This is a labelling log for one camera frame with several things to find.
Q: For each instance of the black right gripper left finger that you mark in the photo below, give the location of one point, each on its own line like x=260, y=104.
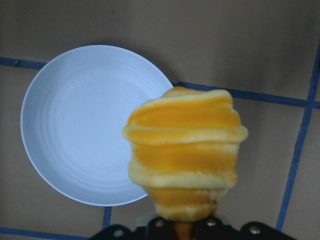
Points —
x=156, y=229

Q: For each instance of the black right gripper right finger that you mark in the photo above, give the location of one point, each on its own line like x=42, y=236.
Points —
x=212, y=228

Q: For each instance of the orange striped bread roll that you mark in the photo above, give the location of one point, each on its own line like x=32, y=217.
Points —
x=184, y=151

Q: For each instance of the blue plate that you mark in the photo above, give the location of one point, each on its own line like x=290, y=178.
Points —
x=72, y=117

